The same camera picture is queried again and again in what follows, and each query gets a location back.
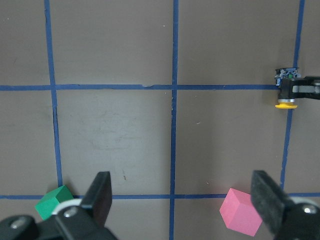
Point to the pink foam cube centre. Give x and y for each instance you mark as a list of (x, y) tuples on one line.
[(239, 214)]

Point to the image-right left gripper black finger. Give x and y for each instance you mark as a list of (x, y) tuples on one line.
[(86, 220), (286, 217)]

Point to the yellow push button switch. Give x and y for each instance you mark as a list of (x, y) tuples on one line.
[(284, 80)]

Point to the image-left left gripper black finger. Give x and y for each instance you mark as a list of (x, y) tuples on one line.
[(307, 87)]

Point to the green foam cube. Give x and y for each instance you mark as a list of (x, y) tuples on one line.
[(51, 200)]

